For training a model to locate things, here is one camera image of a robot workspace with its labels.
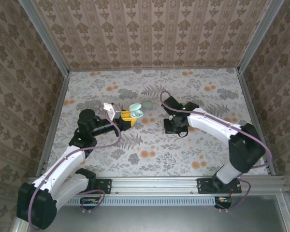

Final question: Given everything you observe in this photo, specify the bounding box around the mint green earbud charging case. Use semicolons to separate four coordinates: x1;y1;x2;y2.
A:
128;102;146;119

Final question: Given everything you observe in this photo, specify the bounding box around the floral print tablecloth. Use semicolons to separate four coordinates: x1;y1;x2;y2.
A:
47;67;269;177

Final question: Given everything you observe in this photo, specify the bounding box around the grey metal sheet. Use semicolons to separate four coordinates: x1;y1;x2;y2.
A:
13;195;290;232

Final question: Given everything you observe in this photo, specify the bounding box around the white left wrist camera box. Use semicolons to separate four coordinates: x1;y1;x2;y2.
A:
103;102;122;119

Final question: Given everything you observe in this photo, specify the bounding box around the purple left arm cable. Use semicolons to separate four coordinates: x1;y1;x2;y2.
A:
28;106;123;230

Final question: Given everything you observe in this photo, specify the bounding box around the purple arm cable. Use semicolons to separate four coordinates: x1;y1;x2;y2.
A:
159;90;274;213
28;106;123;230

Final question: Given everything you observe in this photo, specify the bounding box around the aluminium side rail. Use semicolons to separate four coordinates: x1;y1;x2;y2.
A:
236;69;277;176
36;71;71;178

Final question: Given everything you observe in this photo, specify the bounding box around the aluminium front rail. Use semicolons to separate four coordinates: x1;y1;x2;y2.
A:
26;175;288;196

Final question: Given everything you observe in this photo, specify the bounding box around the grey slotted cable duct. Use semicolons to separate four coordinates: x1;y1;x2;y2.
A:
62;195;217;206

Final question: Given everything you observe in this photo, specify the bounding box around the black controller board with wires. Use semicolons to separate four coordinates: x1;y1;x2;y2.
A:
80;197;100;210
214;196;232;209

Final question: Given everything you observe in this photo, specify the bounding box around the aluminium frame post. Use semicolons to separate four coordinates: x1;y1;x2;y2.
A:
236;0;286;73
17;0;71;76

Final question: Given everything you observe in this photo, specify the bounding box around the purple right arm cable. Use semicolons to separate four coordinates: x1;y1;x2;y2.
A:
159;90;274;213

